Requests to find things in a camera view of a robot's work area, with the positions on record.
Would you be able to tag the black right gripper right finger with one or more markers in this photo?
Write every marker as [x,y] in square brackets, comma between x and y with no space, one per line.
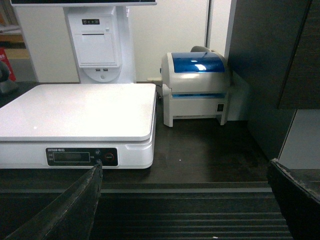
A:
[298,201]

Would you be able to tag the black checkout counter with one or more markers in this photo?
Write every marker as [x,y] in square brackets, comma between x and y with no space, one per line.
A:
[206,182]

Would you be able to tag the white blue label printer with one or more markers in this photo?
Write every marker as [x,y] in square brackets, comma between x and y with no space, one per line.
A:
[195,85]

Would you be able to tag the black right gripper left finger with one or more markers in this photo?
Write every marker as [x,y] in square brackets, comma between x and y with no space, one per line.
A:
[70,216]

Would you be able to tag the white checkout scale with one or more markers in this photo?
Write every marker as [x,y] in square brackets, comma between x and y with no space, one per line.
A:
[75,126]

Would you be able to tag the white POS terminal stand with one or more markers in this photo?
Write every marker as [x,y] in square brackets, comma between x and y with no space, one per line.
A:
[79,41]

